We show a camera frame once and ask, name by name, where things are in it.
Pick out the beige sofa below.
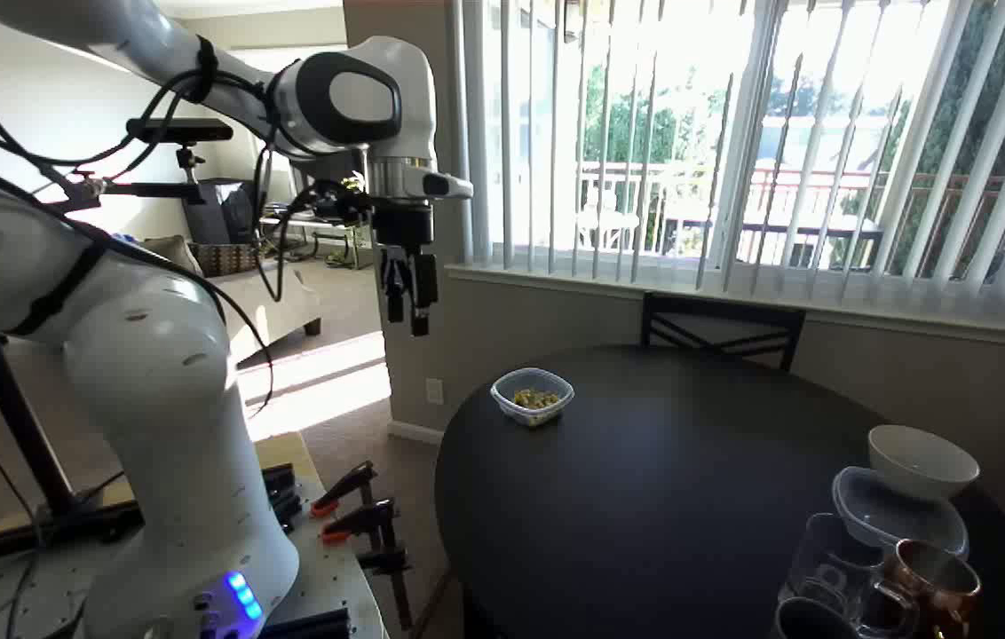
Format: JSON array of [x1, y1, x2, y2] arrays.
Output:
[[144, 230, 326, 373]]

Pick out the black tripod stand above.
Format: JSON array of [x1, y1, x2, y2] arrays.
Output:
[[0, 326, 154, 571]]

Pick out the clear plastic container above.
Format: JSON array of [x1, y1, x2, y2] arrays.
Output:
[[828, 463, 975, 560]]

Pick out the gray pillow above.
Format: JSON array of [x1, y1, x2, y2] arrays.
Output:
[[178, 177, 263, 250]]

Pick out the black wooden chair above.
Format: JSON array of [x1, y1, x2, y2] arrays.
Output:
[[639, 292, 810, 377]]

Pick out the copper mug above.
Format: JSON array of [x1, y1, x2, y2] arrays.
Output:
[[872, 537, 989, 639]]

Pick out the gray mug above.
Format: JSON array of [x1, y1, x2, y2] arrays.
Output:
[[772, 593, 872, 639]]

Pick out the white ceramic bowl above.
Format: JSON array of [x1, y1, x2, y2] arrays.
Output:
[[862, 424, 983, 500]]

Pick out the white vertical blinds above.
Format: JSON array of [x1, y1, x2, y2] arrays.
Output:
[[460, 0, 1005, 326]]

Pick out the red-handled clamp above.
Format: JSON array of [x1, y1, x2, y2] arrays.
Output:
[[321, 495, 401, 550], [309, 460, 380, 524]]

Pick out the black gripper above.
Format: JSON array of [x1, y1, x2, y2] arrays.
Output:
[[378, 195, 443, 340]]

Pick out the clear plastic bowl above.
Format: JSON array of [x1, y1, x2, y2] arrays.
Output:
[[487, 365, 578, 429]]

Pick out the black bar clamp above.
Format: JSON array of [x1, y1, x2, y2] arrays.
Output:
[[354, 539, 418, 632]]

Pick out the clear glass jar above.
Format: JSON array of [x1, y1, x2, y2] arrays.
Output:
[[776, 509, 885, 623]]

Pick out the black camera on tripod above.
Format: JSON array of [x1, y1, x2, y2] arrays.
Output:
[[122, 114, 238, 183]]

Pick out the robot mounting table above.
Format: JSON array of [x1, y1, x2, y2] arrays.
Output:
[[0, 429, 393, 639]]

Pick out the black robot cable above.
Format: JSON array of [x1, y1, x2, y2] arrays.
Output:
[[0, 21, 346, 414]]

